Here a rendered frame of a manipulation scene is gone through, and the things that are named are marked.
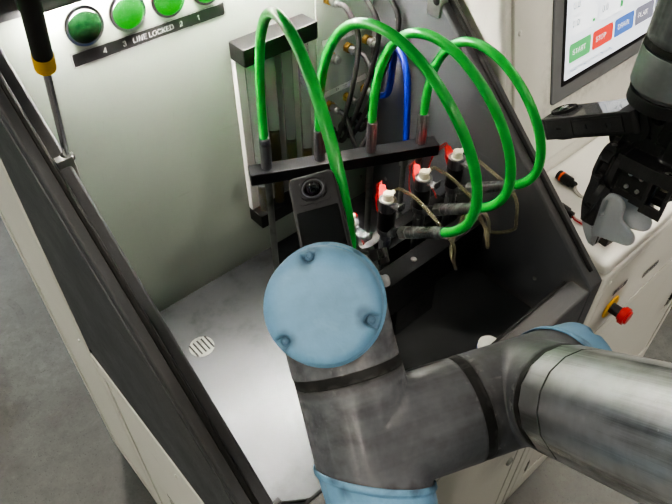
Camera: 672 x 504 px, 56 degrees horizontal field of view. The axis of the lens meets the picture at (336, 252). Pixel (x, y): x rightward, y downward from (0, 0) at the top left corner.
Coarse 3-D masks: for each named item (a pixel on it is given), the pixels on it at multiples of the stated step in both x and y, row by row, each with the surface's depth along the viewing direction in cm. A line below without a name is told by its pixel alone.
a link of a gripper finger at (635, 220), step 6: (612, 192) 71; (624, 198) 72; (630, 204) 71; (630, 210) 72; (636, 210) 71; (624, 216) 73; (630, 216) 72; (636, 216) 72; (642, 216) 71; (630, 222) 73; (636, 222) 72; (642, 222) 71; (648, 222) 71; (630, 228) 73; (636, 228) 72; (642, 228) 72; (648, 228) 71
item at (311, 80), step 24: (264, 24) 80; (288, 24) 69; (264, 48) 86; (264, 72) 91; (312, 72) 66; (264, 96) 94; (312, 96) 65; (264, 120) 97; (264, 144) 100; (336, 144) 65; (336, 168) 65
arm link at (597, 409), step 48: (528, 336) 46; (576, 336) 45; (480, 384) 42; (528, 384) 40; (576, 384) 36; (624, 384) 33; (528, 432) 40; (576, 432) 34; (624, 432) 31; (624, 480) 31
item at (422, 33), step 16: (400, 32) 89; (416, 32) 86; (432, 32) 85; (384, 48) 93; (448, 48) 83; (384, 64) 95; (464, 64) 82; (480, 80) 82; (496, 112) 82; (368, 128) 104; (368, 144) 106; (512, 144) 84; (512, 160) 84; (512, 176) 86; (432, 208) 101; (448, 208) 98; (464, 208) 96; (496, 208) 91
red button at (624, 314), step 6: (612, 300) 121; (612, 306) 122; (618, 306) 121; (606, 312) 122; (612, 312) 122; (618, 312) 121; (624, 312) 120; (630, 312) 120; (618, 318) 120; (624, 318) 120; (624, 324) 121
